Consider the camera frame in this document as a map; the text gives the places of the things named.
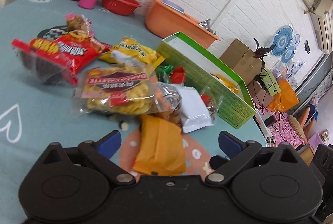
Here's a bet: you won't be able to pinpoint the white snack packet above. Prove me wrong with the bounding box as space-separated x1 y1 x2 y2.
176 86 213 133

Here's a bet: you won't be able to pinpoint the orange snack packet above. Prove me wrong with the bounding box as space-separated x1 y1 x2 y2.
132 115 186 176

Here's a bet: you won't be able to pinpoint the Danco Galette cookie bag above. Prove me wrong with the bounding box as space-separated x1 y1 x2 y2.
73 64 170 116

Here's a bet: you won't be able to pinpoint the yellow transparent snack bag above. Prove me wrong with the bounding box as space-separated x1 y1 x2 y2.
211 73 239 95

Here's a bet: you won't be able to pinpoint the brown clear snack bag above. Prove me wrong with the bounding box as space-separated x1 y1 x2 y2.
153 82 182 126

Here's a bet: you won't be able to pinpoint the small red candy packet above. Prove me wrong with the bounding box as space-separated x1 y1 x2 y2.
170 66 186 85

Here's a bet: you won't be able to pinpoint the green candy packet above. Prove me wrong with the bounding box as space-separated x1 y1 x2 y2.
155 65 174 84

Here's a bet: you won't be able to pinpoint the red Vidal snack bag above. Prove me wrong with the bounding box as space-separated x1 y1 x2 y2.
11 30 111 86

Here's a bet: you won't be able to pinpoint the yellow chips bag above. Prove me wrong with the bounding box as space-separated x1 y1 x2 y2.
99 37 165 69

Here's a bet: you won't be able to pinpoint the pink nut snack bag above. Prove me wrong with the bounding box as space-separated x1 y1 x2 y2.
65 12 95 37

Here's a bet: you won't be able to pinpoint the white power strip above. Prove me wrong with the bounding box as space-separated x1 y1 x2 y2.
254 109 274 147

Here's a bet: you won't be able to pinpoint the orange bag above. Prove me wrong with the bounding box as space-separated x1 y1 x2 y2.
267 78 299 113

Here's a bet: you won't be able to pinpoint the light green small box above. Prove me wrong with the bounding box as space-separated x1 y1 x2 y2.
258 68 281 96

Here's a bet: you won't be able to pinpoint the green cardboard box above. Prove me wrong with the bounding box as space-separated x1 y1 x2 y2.
156 32 256 129

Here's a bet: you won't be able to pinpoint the brown cardboard box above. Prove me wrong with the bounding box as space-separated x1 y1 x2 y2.
220 39 262 85

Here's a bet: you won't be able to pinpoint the dark purple plant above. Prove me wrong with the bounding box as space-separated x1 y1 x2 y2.
253 38 275 69

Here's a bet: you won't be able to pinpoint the orange plastic basin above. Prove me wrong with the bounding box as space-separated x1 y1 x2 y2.
144 0 221 49

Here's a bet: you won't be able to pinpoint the red plastic basket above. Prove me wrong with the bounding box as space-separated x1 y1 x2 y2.
102 0 142 16

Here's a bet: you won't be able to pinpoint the blue lidded tin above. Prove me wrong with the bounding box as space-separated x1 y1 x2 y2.
162 0 185 14

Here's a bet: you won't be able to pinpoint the white air conditioner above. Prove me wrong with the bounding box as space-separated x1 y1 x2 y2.
310 0 332 54

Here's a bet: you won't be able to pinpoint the blue decorative wall plates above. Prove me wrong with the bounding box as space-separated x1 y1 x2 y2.
264 25 304 78

